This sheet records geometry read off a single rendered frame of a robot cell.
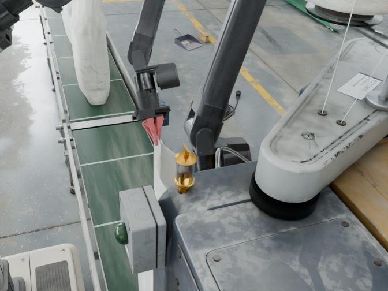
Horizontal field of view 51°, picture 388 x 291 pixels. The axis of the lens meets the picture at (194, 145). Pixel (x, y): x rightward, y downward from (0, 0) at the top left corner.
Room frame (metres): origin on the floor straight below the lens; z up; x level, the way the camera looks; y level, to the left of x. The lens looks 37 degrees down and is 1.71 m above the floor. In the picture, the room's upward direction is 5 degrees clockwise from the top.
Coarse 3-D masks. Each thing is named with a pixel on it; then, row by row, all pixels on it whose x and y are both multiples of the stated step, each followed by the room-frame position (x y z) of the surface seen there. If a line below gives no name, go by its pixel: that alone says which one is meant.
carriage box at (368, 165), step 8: (376, 144) 0.55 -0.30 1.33; (384, 144) 0.55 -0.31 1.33; (368, 152) 0.53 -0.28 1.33; (376, 152) 0.53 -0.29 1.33; (384, 152) 0.53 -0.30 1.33; (360, 160) 0.51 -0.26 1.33; (368, 160) 0.51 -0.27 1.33; (376, 160) 0.51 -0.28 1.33; (384, 160) 0.51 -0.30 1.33; (360, 168) 0.48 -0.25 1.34; (368, 168) 0.49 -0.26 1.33; (376, 168) 0.49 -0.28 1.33; (384, 168) 0.49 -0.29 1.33; (368, 176) 0.47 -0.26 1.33; (376, 176) 0.47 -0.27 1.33; (384, 176) 0.47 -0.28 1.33; (376, 184) 0.45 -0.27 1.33; (384, 184) 0.45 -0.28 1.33; (384, 192) 0.43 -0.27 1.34
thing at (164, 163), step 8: (160, 144) 0.90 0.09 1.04; (160, 152) 0.90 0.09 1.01; (168, 152) 0.87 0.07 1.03; (160, 160) 0.90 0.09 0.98; (168, 160) 0.87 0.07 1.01; (160, 168) 0.90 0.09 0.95; (168, 168) 0.87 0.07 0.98; (160, 176) 0.89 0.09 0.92; (168, 176) 0.87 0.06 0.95; (160, 184) 0.74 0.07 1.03; (168, 184) 0.87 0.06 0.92; (160, 192) 0.74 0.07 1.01; (144, 272) 0.74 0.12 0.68; (152, 272) 0.69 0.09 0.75; (144, 280) 0.74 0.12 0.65; (152, 280) 0.68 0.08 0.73; (144, 288) 0.73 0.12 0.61; (152, 288) 0.67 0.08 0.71
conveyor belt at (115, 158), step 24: (96, 144) 1.73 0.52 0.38; (120, 144) 1.74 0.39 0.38; (144, 144) 1.76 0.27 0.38; (96, 168) 1.54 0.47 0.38; (120, 168) 1.55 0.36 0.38; (144, 168) 1.56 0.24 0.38; (96, 192) 1.37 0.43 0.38; (96, 216) 1.22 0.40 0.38; (120, 216) 1.23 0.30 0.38; (120, 264) 0.98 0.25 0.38; (120, 288) 0.88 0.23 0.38
